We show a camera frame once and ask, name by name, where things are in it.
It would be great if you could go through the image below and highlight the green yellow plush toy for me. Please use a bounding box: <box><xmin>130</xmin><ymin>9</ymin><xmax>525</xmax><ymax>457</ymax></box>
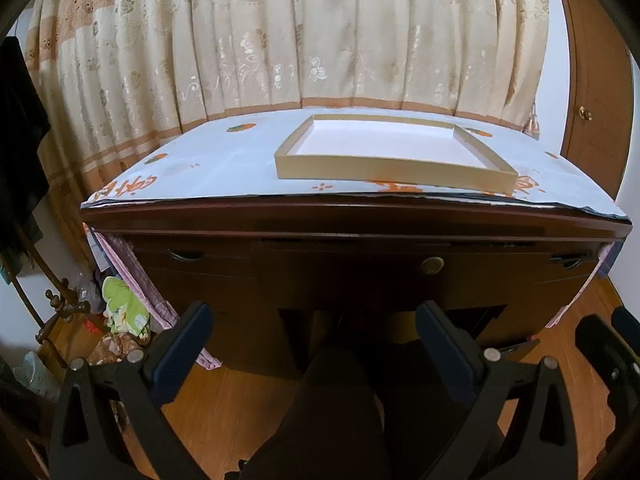
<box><xmin>102</xmin><ymin>276</ymin><xmax>150</xmax><ymax>341</ymax></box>

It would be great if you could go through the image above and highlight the black coat on rack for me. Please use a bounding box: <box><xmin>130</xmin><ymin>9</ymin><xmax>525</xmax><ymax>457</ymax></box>
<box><xmin>1</xmin><ymin>36</ymin><xmax>51</xmax><ymax>282</ymax></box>

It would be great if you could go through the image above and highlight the shallow gold cardboard tray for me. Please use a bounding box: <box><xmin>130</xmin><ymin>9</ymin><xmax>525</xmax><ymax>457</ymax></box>
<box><xmin>274</xmin><ymin>114</ymin><xmax>518</xmax><ymax>194</ymax></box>

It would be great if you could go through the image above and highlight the white orange-print table cover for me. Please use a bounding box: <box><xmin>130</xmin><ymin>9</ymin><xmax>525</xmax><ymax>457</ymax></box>
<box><xmin>81</xmin><ymin>108</ymin><xmax>626</xmax><ymax>220</ymax></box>

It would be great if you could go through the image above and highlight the cream floral curtain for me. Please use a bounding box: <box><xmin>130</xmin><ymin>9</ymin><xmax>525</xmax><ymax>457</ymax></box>
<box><xmin>26</xmin><ymin>0</ymin><xmax>549</xmax><ymax>194</ymax></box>

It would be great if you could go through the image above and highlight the wooden coat rack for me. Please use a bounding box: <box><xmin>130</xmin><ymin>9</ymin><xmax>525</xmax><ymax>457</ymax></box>
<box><xmin>0</xmin><ymin>228</ymin><xmax>94</xmax><ymax>371</ymax></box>

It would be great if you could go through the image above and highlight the dark wooden dresser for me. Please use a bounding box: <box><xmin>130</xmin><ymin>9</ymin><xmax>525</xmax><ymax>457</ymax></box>
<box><xmin>82</xmin><ymin>193</ymin><xmax>631</xmax><ymax>377</ymax></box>

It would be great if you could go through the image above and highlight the wooden door with knob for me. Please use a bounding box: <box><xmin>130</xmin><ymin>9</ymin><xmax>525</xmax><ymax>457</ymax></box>
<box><xmin>561</xmin><ymin>0</ymin><xmax>634</xmax><ymax>197</ymax></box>

